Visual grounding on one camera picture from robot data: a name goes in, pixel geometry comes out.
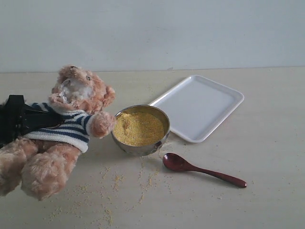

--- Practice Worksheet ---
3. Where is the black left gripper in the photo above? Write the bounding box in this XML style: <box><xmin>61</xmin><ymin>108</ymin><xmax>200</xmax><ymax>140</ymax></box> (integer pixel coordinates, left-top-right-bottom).
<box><xmin>0</xmin><ymin>94</ymin><xmax>63</xmax><ymax>146</ymax></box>

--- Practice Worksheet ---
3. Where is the beige teddy bear striped sweater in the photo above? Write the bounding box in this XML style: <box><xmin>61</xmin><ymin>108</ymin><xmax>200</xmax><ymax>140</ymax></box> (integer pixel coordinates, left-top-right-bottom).
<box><xmin>0</xmin><ymin>65</ymin><xmax>116</xmax><ymax>200</ymax></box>

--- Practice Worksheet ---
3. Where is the dark red wooden spoon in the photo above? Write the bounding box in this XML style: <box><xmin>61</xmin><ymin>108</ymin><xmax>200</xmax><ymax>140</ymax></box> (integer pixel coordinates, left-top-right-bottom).
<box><xmin>163</xmin><ymin>153</ymin><xmax>247</xmax><ymax>188</ymax></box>

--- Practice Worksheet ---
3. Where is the yellow millet grain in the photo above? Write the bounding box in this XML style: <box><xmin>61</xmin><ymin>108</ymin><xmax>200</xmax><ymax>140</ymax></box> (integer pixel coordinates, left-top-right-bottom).
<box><xmin>113</xmin><ymin>112</ymin><xmax>164</xmax><ymax>146</ymax></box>

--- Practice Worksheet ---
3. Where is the steel bowl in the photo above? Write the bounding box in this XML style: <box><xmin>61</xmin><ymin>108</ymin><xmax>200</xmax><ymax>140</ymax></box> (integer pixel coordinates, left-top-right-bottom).
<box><xmin>111</xmin><ymin>105</ymin><xmax>170</xmax><ymax>156</ymax></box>

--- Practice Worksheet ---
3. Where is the white rectangular plastic tray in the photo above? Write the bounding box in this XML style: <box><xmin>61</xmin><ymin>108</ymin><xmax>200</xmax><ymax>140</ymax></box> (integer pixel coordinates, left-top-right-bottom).
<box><xmin>149</xmin><ymin>75</ymin><xmax>244</xmax><ymax>143</ymax></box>

